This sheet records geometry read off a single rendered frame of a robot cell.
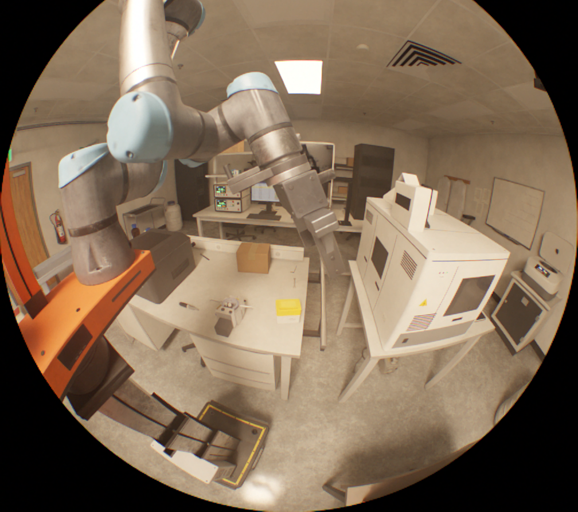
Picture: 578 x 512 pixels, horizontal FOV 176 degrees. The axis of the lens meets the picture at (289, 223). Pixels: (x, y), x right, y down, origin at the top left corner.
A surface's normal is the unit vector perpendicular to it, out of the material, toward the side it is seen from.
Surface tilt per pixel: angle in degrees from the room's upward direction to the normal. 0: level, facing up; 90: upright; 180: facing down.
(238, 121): 111
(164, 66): 69
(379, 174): 90
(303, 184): 83
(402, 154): 90
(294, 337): 0
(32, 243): 90
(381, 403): 0
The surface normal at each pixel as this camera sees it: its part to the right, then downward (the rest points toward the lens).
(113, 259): 0.94, -0.19
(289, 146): 0.45, 0.08
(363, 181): -0.14, 0.32
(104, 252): 0.86, -0.11
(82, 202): 0.78, 0.23
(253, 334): 0.03, -0.94
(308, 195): 0.18, 0.21
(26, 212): 0.99, 0.07
